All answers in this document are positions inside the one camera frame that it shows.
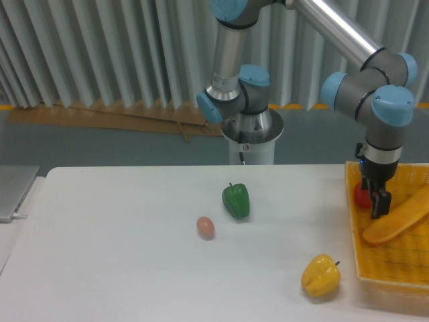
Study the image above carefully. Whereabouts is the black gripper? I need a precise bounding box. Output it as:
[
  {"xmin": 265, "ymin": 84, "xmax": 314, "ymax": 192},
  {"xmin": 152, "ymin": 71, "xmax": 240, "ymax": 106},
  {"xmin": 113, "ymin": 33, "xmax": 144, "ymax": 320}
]
[{"xmin": 360, "ymin": 158, "xmax": 398, "ymax": 219}]

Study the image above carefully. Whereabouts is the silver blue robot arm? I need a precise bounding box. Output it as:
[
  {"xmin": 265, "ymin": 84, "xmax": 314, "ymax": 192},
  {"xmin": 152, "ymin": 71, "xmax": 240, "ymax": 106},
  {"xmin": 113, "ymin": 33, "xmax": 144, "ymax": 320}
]
[{"xmin": 196, "ymin": 1, "xmax": 418, "ymax": 219}]

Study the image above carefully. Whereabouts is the yellow woven basket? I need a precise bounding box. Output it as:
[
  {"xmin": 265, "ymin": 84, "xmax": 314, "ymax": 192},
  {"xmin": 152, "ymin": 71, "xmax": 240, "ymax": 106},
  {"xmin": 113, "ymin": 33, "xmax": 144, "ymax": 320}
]
[{"xmin": 345, "ymin": 161, "xmax": 428, "ymax": 293}]

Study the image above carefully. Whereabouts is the red tomato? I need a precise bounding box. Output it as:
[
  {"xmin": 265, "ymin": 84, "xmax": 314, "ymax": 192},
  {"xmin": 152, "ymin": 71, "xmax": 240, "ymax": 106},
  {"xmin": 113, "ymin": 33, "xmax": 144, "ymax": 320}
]
[{"xmin": 353, "ymin": 182, "xmax": 372, "ymax": 209}]

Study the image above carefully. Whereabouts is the orange bread loaf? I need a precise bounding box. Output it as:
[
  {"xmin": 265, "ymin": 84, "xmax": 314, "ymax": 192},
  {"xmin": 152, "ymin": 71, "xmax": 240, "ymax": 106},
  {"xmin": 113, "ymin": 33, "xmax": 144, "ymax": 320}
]
[{"xmin": 362, "ymin": 185, "xmax": 428, "ymax": 246}]

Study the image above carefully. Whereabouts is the yellow bell pepper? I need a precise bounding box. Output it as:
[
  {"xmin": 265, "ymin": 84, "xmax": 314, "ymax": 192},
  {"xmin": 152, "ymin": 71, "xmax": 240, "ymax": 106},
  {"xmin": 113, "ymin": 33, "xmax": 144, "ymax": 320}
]
[{"xmin": 301, "ymin": 254, "xmax": 341, "ymax": 297}]

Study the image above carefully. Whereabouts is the green bell pepper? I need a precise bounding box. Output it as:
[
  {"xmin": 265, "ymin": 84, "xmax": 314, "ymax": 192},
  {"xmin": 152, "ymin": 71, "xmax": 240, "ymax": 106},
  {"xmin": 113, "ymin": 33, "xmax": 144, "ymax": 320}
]
[{"xmin": 222, "ymin": 183, "xmax": 250, "ymax": 219}]

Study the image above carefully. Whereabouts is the brown egg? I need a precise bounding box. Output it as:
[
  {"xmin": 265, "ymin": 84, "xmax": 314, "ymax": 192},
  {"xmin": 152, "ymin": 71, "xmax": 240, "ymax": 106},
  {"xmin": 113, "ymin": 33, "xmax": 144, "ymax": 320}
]
[{"xmin": 196, "ymin": 217, "xmax": 215, "ymax": 240}]

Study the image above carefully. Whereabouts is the brown cardboard sheet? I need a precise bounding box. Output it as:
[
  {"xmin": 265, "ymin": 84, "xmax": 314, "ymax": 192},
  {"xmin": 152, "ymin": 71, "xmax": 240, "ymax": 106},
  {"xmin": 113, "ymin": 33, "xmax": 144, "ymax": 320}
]
[{"xmin": 7, "ymin": 99, "xmax": 222, "ymax": 142}]

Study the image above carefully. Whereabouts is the silver laptop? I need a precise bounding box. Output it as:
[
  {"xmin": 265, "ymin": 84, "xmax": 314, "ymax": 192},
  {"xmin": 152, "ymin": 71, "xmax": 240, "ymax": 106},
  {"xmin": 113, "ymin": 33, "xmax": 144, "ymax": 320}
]
[{"xmin": 1, "ymin": 165, "xmax": 40, "ymax": 223}]

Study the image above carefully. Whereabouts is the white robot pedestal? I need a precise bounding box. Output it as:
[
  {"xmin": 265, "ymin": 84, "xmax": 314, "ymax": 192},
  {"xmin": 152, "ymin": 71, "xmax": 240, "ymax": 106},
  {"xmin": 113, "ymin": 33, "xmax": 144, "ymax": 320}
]
[{"xmin": 221, "ymin": 109, "xmax": 284, "ymax": 165}]

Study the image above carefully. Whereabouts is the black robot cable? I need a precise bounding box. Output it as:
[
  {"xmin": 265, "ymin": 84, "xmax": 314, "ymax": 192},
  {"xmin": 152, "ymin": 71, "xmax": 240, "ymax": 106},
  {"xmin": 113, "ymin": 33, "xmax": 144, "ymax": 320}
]
[{"xmin": 237, "ymin": 131, "xmax": 247, "ymax": 166}]

